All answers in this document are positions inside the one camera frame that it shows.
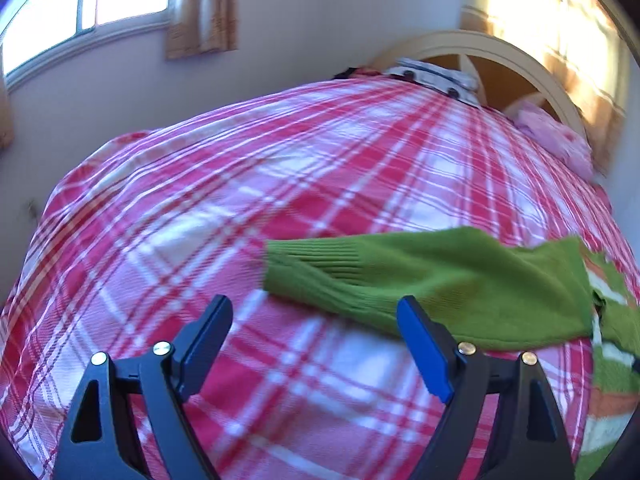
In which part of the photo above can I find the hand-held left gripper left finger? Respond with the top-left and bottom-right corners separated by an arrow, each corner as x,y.
52,294 -> 234,480

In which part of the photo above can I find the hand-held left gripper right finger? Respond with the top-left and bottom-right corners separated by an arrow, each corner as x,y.
396,296 -> 576,480

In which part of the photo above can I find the green knit sweater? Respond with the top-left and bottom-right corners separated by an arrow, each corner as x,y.
262,226 -> 640,480

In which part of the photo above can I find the red plaid bedspread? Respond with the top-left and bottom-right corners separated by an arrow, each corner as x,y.
0,74 -> 621,480

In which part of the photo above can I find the pink pillow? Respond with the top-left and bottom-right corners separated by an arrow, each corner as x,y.
502,100 -> 596,178

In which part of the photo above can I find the white patterned pillow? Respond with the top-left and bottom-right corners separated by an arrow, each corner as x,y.
387,57 -> 481,107

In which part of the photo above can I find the cream wooden headboard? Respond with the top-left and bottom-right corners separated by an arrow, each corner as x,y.
372,30 -> 593,161

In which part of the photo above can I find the tan patterned curtain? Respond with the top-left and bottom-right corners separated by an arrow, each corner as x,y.
460,0 -> 632,171
166,0 -> 240,61

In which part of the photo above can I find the white framed window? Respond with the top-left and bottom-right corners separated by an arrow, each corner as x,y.
0,0 -> 173,86

